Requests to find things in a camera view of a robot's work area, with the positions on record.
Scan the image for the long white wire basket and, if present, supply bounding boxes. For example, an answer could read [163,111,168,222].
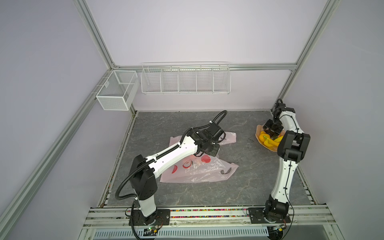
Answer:
[141,62,232,95]

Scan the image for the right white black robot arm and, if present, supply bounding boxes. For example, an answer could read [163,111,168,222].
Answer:
[258,99,311,223]

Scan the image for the small white mesh basket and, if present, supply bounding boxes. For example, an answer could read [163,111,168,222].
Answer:
[96,70,140,111]

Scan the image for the aluminium frame profiles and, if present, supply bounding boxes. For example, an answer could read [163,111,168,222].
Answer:
[1,1,340,239]

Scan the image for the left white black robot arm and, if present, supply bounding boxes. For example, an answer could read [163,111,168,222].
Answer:
[115,122,227,225]

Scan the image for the yellow green toy mango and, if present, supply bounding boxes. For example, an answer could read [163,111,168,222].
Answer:
[263,138,275,148]

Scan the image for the peach plastic fruit bowl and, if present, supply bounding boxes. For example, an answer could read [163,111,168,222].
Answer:
[255,125,285,152]

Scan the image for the yellow toy banana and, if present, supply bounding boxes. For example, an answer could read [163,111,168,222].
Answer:
[274,136,283,143]

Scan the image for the pink printed plastic bag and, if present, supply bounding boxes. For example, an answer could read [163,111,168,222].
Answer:
[159,131,240,184]

